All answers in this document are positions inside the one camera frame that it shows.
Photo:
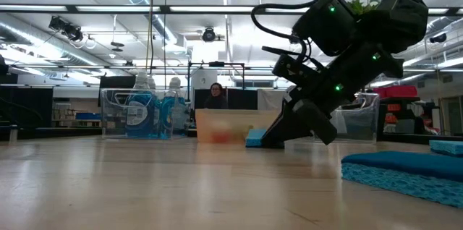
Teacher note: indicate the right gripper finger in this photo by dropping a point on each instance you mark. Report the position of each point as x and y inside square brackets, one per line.
[278, 132]
[318, 125]

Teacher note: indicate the blue sponge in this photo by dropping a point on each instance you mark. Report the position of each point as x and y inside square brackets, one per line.
[405, 175]
[446, 147]
[255, 137]

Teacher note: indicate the blue dish soap bottle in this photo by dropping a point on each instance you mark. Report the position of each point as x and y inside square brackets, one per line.
[151, 121]
[168, 110]
[152, 82]

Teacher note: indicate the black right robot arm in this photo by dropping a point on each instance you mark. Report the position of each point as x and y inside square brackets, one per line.
[405, 13]

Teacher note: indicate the clear plastic bin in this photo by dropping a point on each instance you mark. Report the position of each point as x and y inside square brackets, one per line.
[112, 121]
[358, 125]

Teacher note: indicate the red box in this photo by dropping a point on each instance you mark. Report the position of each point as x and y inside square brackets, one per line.
[398, 92]

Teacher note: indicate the orange translucent plastic bin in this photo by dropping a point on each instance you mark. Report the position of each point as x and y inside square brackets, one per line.
[224, 121]

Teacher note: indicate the person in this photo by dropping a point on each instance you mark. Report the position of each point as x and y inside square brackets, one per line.
[216, 101]

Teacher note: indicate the green potted tree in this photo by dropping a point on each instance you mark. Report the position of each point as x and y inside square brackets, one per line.
[358, 7]

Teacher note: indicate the black monitor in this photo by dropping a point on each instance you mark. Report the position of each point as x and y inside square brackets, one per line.
[123, 81]

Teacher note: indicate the blue crate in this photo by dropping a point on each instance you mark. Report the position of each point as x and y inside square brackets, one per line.
[88, 116]

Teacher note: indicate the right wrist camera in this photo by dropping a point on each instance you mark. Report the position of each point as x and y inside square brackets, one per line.
[293, 71]

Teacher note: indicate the black metal stand frame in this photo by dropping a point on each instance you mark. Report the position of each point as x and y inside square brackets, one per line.
[217, 64]

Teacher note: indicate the black ceiling-mounted camera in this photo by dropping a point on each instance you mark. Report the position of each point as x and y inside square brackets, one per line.
[438, 38]

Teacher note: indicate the round black ceiling camera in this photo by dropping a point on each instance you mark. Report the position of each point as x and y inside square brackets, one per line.
[208, 35]

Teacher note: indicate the black horizontal frame bar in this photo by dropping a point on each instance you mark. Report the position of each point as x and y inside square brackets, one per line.
[164, 9]

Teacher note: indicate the black hanging camera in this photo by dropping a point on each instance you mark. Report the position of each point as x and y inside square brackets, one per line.
[67, 29]

